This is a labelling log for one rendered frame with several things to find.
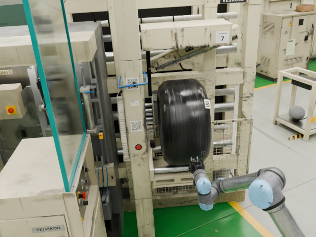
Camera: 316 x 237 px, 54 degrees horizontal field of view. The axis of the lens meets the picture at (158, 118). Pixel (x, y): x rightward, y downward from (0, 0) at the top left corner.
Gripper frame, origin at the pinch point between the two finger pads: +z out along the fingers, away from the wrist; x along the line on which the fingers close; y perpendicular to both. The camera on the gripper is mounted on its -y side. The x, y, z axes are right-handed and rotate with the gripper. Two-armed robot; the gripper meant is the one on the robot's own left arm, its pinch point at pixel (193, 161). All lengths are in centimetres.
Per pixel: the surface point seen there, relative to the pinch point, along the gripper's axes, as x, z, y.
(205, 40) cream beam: -16, 35, 71
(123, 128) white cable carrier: 43, 16, 21
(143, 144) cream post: 30.7, 16.5, 7.9
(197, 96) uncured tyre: -4.7, 5.1, 41.0
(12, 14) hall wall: 396, 822, 118
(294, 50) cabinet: -266, 419, 7
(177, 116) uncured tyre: 9.3, -2.3, 31.7
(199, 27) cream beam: -12, 34, 80
